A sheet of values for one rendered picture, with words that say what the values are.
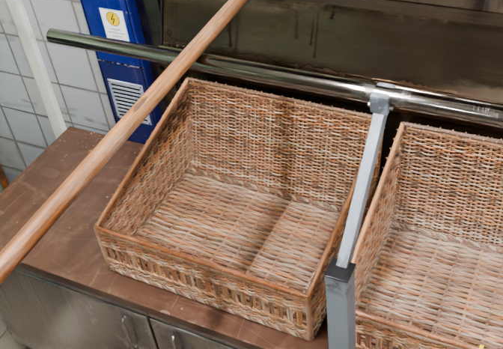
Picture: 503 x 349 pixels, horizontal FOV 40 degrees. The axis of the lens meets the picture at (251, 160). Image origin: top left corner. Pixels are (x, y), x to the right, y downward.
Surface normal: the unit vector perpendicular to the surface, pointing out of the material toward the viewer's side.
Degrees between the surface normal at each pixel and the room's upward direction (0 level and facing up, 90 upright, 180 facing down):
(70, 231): 0
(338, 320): 90
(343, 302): 90
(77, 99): 90
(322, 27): 70
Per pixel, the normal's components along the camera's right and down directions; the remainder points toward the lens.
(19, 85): -0.44, 0.62
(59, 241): -0.11, -0.76
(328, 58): -0.44, 0.32
